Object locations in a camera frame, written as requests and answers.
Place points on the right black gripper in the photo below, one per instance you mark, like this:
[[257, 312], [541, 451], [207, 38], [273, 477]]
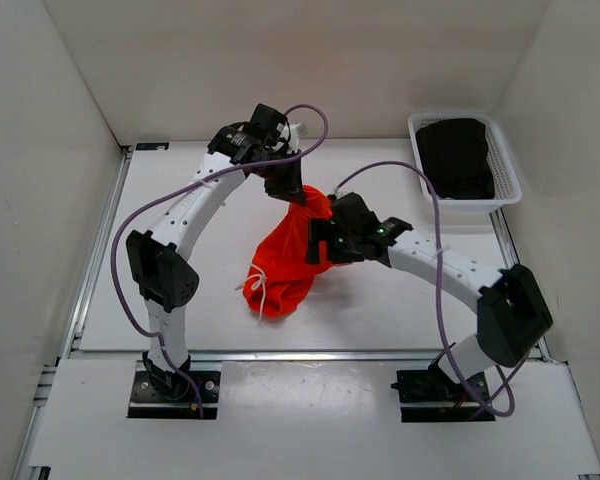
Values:
[[323, 230]]

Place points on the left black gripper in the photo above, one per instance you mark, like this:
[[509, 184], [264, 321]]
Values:
[[291, 189]]

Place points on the orange shorts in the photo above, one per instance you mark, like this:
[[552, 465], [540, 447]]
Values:
[[279, 278]]

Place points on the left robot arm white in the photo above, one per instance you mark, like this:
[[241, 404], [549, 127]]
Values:
[[159, 257]]

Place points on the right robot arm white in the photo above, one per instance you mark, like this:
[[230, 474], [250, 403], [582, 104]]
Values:
[[511, 311]]

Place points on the black folded shorts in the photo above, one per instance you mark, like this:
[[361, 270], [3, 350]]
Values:
[[453, 156]]

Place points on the white plastic basket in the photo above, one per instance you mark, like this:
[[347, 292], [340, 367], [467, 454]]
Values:
[[507, 187]]

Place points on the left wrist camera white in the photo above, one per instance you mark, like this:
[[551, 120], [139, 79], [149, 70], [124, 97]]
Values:
[[289, 140]]

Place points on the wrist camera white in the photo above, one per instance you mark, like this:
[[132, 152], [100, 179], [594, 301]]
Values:
[[339, 192], [289, 140]]

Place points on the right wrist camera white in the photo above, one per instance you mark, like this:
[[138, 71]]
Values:
[[339, 192]]

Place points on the aluminium rail front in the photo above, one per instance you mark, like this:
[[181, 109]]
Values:
[[276, 355]]

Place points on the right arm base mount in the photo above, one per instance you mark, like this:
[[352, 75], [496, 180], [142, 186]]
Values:
[[429, 396]]

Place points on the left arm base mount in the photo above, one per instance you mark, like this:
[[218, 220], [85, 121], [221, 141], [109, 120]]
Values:
[[163, 395]]

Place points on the aluminium frame left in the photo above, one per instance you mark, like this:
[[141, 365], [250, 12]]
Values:
[[73, 320]]

